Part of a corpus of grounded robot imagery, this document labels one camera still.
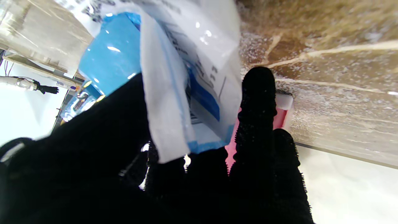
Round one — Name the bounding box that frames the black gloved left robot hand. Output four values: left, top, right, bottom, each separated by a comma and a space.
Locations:
0, 66, 314, 224

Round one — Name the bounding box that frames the blue plastic bag clip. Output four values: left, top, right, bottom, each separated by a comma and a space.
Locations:
78, 12, 142, 97

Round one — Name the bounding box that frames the white blue seasoning refill bag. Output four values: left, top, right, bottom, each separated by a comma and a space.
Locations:
56, 0, 243, 164

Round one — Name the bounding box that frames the clear bottle with pink seasoning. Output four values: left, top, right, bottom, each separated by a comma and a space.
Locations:
224, 92, 294, 170

